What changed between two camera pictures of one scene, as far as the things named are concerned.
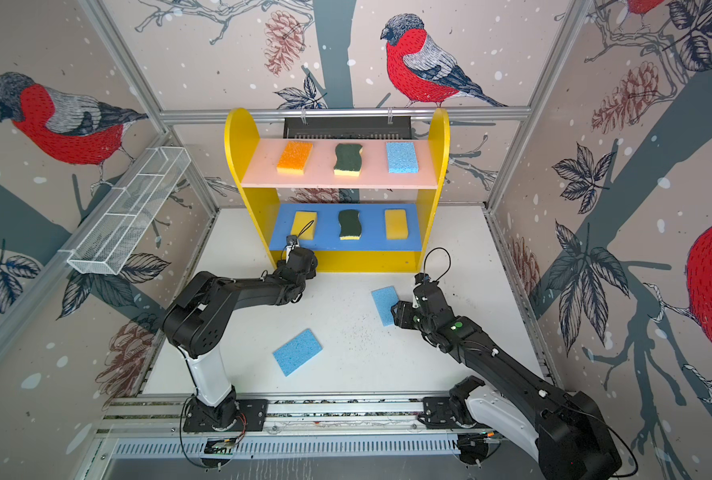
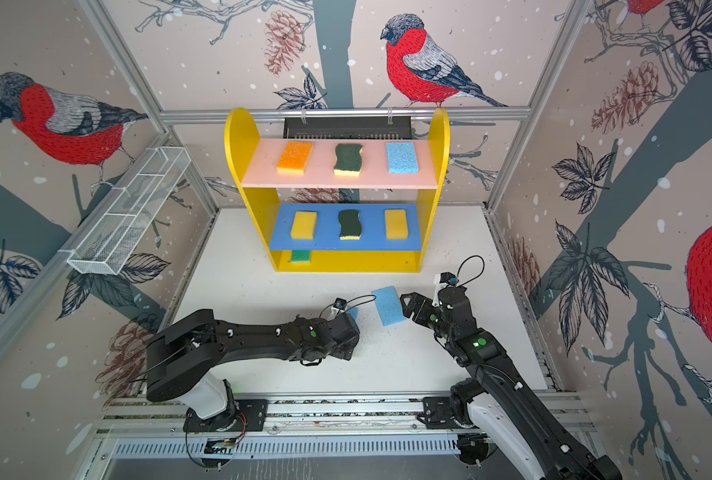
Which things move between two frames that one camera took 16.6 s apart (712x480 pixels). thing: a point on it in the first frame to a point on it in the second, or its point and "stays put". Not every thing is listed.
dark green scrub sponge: (349, 223) stays put
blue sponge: (385, 298) stays put
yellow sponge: (304, 225) stays put
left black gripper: (313, 270) to (347, 350)
